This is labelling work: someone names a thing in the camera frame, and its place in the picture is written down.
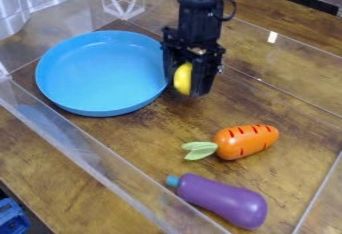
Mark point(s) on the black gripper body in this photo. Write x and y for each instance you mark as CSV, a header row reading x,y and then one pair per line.
x,y
193,40

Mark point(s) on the orange toy carrot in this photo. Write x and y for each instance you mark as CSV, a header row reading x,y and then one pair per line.
x,y
234,142

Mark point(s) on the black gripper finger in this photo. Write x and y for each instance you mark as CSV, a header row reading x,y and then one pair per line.
x,y
205,70
173,60

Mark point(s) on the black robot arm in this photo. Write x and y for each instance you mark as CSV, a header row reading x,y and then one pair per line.
x,y
193,44

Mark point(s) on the blue object at corner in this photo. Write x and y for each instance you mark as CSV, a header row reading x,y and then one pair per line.
x,y
14,220

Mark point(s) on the blue round tray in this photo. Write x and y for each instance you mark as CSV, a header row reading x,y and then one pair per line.
x,y
102,74

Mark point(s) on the purple toy eggplant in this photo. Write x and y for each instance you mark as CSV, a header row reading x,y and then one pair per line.
x,y
237,204

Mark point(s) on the yellow toy lemon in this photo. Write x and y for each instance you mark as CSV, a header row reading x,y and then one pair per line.
x,y
182,78

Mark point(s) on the clear acrylic enclosure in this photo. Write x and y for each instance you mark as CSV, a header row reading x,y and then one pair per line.
x,y
91,174

